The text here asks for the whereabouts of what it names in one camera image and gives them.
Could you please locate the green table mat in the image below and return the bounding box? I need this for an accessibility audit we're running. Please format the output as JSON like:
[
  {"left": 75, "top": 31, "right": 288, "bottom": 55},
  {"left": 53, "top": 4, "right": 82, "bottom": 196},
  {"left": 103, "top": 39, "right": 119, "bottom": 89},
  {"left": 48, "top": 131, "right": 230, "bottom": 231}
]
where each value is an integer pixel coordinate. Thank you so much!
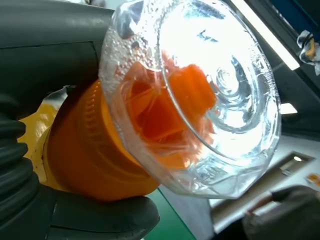
[{"left": 143, "top": 188, "right": 197, "bottom": 240}]

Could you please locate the ribbed grey left arm sleeve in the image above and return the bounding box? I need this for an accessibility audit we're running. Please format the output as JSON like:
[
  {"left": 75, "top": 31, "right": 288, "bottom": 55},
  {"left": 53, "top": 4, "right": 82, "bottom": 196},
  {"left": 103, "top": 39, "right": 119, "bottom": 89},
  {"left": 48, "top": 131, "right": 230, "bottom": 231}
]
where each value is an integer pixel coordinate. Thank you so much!
[{"left": 0, "top": 94, "right": 42, "bottom": 229}]

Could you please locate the standing person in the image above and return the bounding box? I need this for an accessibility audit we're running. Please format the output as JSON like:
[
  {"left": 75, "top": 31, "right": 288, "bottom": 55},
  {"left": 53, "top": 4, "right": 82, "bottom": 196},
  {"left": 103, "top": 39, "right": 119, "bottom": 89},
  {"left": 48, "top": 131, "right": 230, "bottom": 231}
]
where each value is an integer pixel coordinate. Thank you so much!
[{"left": 241, "top": 185, "right": 320, "bottom": 240}]

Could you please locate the orange bottle with clear cap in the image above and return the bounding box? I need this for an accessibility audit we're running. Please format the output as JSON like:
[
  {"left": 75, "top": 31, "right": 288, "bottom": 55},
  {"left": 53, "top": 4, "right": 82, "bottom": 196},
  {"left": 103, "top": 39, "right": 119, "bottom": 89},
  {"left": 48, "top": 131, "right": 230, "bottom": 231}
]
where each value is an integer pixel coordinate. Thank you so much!
[{"left": 42, "top": 0, "right": 282, "bottom": 203}]

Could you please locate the long ceiling light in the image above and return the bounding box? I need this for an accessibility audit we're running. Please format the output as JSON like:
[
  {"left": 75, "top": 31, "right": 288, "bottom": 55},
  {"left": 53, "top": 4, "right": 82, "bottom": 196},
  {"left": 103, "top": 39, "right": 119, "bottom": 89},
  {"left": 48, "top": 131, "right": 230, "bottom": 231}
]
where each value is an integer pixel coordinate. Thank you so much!
[{"left": 229, "top": 0, "right": 300, "bottom": 71}]

